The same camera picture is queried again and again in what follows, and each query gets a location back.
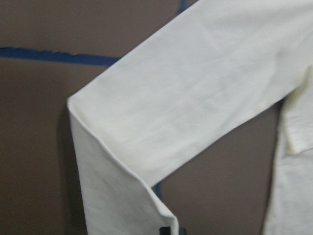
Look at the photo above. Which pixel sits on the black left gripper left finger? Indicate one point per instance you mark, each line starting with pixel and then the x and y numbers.
pixel 164 231

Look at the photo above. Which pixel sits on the long blue tape strip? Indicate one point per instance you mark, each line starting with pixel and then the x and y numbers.
pixel 57 56

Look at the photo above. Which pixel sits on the cream long sleeve shirt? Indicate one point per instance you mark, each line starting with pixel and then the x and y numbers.
pixel 215 66

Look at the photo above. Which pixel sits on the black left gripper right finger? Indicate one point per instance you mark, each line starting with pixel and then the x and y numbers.
pixel 182 231

